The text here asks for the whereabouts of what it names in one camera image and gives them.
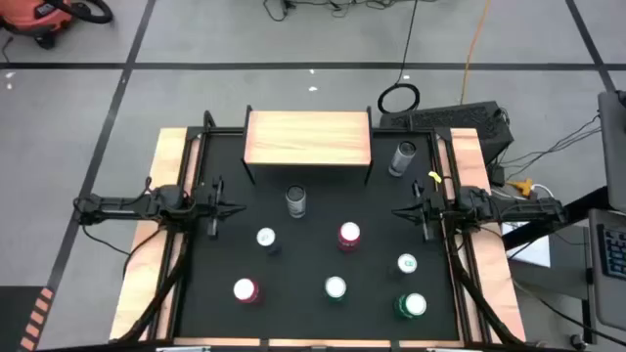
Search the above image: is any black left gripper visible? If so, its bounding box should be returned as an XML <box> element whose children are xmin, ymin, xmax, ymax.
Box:
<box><xmin>193</xmin><ymin>175</ymin><xmax>247</xmax><ymax>241</ymax></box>

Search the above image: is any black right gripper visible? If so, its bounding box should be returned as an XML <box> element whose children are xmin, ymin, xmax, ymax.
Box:
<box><xmin>390</xmin><ymin>179</ymin><xmax>449</xmax><ymax>242</ymax></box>

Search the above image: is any blue silver Red Bull can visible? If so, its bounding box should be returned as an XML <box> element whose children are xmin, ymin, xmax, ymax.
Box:
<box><xmin>388</xmin><ymin>252</ymin><xmax>419</xmax><ymax>281</ymax></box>
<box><xmin>255</xmin><ymin>227</ymin><xmax>283</xmax><ymax>257</ymax></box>

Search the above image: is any white Celsius energy drink can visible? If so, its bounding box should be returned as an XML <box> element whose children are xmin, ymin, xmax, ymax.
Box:
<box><xmin>285</xmin><ymin>184</ymin><xmax>308</xmax><ymax>219</ymax></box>
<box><xmin>388</xmin><ymin>140</ymin><xmax>418</xmax><ymax>178</ymax></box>

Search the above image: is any red Fanta soda can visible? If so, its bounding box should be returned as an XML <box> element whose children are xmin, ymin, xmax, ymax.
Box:
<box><xmin>232</xmin><ymin>277</ymin><xmax>263</xmax><ymax>305</ymax></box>
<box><xmin>336</xmin><ymin>221</ymin><xmax>362</xmax><ymax>253</ymax></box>

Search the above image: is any wooden shelf with black legs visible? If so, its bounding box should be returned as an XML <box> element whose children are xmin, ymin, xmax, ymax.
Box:
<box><xmin>242</xmin><ymin>104</ymin><xmax>376</xmax><ymax>187</ymax></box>

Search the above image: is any green Sprite soda can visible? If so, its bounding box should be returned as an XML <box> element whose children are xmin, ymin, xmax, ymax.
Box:
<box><xmin>393</xmin><ymin>291</ymin><xmax>428</xmax><ymax>322</ymax></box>
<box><xmin>323</xmin><ymin>276</ymin><xmax>348</xmax><ymax>303</ymax></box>

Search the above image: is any yellow power plug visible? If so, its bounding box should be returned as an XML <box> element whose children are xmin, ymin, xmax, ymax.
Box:
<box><xmin>508</xmin><ymin>178</ymin><xmax>534</xmax><ymax>197</ymax></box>

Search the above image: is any white paper sheet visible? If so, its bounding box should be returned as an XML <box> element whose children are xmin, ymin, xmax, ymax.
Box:
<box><xmin>501</xmin><ymin>222</ymin><xmax>553</xmax><ymax>269</ymax></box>

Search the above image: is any black table mat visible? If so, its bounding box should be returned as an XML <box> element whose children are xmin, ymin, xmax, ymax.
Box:
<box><xmin>173</xmin><ymin>131</ymin><xmax>464</xmax><ymax>342</ymax></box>

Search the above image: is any black stand beam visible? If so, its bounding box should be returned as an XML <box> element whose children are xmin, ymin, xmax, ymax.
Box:
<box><xmin>501</xmin><ymin>185</ymin><xmax>626</xmax><ymax>251</ymax></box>

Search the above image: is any grey monitor back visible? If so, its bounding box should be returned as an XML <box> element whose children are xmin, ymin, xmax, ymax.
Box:
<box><xmin>597</xmin><ymin>90</ymin><xmax>626</xmax><ymax>211</ymax></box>

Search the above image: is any grey laptop with keyboard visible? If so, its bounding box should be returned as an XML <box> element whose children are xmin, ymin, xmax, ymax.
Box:
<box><xmin>589</xmin><ymin>208</ymin><xmax>626</xmax><ymax>331</ymax></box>

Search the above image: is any black orange-striped floor mat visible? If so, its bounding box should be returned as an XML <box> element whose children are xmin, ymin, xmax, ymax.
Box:
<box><xmin>0</xmin><ymin>286</ymin><xmax>55</xmax><ymax>352</ymax></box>

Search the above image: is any orange shop vacuum cleaner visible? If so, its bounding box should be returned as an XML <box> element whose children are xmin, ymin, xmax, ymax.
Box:
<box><xmin>0</xmin><ymin>0</ymin><xmax>74</xmax><ymax>50</ymax></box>

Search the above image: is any black aluminium table frame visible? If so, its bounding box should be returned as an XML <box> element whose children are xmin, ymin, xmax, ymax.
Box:
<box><xmin>114</xmin><ymin>110</ymin><xmax>527</xmax><ymax>346</ymax></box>

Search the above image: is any black cable conduit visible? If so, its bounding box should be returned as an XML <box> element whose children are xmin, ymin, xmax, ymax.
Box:
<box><xmin>114</xmin><ymin>229</ymin><xmax>192</xmax><ymax>343</ymax></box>
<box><xmin>447</xmin><ymin>234</ymin><xmax>527</xmax><ymax>346</ymax></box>

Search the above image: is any black coiled floor cable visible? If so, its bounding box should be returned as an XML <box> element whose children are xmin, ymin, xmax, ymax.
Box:
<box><xmin>377</xmin><ymin>0</ymin><xmax>422</xmax><ymax>115</ymax></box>

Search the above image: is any orange extension cable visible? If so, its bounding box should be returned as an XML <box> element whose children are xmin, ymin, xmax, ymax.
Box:
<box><xmin>459</xmin><ymin>0</ymin><xmax>493</xmax><ymax>107</ymax></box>

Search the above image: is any black floor cable bundle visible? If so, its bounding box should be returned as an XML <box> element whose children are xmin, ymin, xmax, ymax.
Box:
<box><xmin>262</xmin><ymin>0</ymin><xmax>441</xmax><ymax>23</ymax></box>

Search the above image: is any black vacuum hose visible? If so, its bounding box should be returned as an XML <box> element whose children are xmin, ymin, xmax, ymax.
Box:
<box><xmin>46</xmin><ymin>0</ymin><xmax>114</xmax><ymax>24</ymax></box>

